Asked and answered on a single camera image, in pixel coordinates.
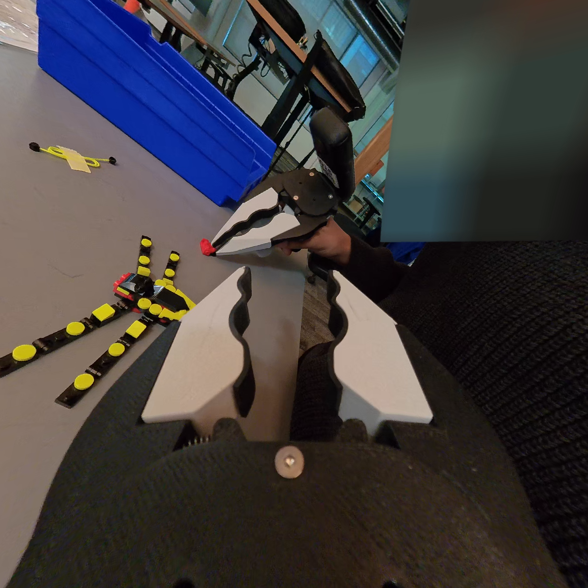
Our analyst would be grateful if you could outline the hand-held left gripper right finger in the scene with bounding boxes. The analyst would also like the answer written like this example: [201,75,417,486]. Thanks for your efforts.
[325,270,435,441]

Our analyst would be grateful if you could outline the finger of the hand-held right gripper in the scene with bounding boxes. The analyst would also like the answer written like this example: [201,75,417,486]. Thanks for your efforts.
[210,186,283,246]
[212,206,302,259]

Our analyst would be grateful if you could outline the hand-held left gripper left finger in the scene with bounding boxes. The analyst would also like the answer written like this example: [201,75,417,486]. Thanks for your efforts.
[140,266,256,437]

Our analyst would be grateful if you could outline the person's right forearm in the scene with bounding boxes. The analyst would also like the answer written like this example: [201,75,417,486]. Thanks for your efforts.
[340,236,429,314]

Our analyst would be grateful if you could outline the black yellow lego spider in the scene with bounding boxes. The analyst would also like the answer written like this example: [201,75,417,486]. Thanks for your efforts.
[0,235,197,409]

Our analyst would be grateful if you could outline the person's right hand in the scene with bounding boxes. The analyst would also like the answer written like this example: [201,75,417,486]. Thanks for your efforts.
[278,219,353,266]

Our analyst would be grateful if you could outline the wooden desk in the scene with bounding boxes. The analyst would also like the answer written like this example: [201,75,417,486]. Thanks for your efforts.
[246,0,355,138]
[138,0,231,70]
[353,117,394,185]

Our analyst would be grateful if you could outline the person's black knit sweater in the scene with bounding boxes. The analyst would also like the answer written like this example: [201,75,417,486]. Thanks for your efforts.
[289,241,588,588]

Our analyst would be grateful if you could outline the blue plastic bin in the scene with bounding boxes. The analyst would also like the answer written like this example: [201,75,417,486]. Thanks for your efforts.
[36,0,277,208]

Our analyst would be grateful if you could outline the black bag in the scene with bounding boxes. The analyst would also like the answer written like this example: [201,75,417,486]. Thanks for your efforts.
[257,0,307,38]

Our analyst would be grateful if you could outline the clear plastic bag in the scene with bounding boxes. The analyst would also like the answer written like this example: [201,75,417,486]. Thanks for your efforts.
[0,0,38,52]

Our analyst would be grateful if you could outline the yellow cord with tape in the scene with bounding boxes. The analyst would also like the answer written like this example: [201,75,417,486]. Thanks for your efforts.
[28,142,117,175]

